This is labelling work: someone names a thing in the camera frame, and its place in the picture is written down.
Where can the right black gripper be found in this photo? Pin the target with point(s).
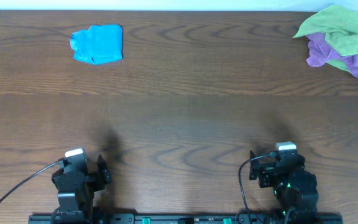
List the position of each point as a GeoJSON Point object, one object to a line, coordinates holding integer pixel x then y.
{"type": "Point", "coordinates": [263, 173]}

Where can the blue folded cloth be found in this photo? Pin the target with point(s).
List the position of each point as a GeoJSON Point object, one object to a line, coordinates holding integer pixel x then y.
{"type": "Point", "coordinates": [98, 44]}

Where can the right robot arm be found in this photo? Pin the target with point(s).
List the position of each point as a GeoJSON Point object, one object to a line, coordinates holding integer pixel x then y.
{"type": "Point", "coordinates": [293, 186]}

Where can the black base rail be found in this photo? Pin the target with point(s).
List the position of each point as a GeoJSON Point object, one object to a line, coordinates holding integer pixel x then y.
{"type": "Point", "coordinates": [127, 218]}

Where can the green microfiber cloth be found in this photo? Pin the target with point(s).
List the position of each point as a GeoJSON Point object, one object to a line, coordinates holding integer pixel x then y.
{"type": "Point", "coordinates": [340, 26]}

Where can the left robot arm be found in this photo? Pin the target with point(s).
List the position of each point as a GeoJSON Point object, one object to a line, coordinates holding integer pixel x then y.
{"type": "Point", "coordinates": [76, 187]}

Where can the purple crumpled cloth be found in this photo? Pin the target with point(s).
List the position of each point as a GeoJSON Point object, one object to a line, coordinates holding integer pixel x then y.
{"type": "Point", "coordinates": [321, 53]}

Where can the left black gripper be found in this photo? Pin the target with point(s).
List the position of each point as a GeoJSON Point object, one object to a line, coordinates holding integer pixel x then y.
{"type": "Point", "coordinates": [100, 179]}

